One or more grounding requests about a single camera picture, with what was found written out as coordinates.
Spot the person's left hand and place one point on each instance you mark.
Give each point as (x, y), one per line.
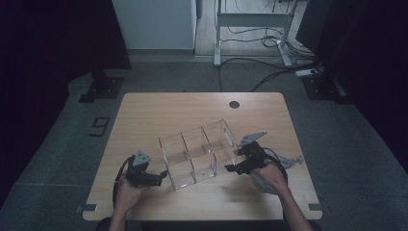
(128, 195)

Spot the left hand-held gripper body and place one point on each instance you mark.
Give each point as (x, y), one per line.
(139, 178)

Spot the white cabinet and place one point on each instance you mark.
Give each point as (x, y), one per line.
(154, 22)

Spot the white metal desk frame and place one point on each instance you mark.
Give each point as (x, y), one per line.
(253, 20)

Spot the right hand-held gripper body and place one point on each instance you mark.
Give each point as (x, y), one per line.
(255, 157)

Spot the clear acrylic organizer box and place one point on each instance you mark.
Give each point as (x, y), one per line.
(192, 160)

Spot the grey striped cloth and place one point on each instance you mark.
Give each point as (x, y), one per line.
(288, 162)

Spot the person's right hand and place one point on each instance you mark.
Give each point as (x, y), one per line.
(272, 179)

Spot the black stand base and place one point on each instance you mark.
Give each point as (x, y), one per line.
(106, 88)
(320, 88)

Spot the person's dark clothing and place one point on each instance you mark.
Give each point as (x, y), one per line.
(198, 226)

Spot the dark curtain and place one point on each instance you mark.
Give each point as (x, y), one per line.
(378, 64)
(48, 64)

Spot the white power strip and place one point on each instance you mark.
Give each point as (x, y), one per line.
(306, 72)

